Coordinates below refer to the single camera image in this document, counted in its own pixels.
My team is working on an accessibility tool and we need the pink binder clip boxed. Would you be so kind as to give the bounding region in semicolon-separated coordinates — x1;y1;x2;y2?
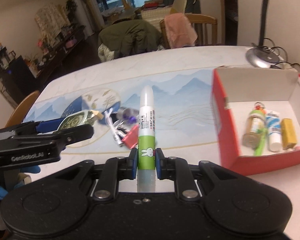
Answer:
122;125;139;149

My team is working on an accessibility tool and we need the green correction tape dispenser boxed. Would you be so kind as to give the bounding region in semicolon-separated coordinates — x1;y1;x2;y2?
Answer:
57;109;104;131

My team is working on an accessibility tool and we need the wooden chair pink cloth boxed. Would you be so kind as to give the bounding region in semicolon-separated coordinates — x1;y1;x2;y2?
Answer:
160;13;218;49

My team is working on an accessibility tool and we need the green lid spice jar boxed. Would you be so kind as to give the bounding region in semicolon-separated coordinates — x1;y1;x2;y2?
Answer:
242;110;266;150

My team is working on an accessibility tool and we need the olive green jacket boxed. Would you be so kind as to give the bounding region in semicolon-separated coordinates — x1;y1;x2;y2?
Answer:
97;20;163;62

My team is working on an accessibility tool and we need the sofa with blankets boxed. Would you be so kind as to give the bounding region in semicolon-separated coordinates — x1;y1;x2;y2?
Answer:
141;0;201;32

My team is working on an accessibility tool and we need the blue gloved left hand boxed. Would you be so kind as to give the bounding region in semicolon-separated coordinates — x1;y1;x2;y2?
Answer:
0;166;41;200

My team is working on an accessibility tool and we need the white desk lamp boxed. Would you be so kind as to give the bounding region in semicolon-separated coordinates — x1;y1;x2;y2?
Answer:
238;0;280;68

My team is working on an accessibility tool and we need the yellow small carton box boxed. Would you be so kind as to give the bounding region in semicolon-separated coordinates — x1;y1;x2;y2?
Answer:
281;118;298;150

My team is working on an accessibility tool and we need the green white glue pen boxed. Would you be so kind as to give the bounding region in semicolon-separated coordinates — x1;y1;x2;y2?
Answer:
137;86;155;193

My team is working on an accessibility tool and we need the blue white cream tube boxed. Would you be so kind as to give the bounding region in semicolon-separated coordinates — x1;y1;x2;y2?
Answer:
266;110;282;152

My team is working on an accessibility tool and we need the red fish keychain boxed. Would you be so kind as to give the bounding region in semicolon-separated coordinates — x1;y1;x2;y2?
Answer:
253;102;266;116

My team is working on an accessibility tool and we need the dark sideboard with clutter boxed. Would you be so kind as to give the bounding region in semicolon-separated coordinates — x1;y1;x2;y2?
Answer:
0;25;85;103

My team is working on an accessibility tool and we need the red cardboard box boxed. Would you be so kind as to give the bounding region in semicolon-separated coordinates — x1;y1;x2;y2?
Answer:
211;67;300;175

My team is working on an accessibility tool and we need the wooden chair left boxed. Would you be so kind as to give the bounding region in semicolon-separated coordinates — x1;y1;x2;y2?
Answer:
5;90;40;128

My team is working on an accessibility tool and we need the black lamp cable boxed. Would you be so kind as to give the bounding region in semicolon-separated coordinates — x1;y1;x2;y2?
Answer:
251;37;300;78

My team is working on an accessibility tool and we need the pink cloth on chair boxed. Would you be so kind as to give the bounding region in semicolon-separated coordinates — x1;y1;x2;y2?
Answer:
164;13;198;49

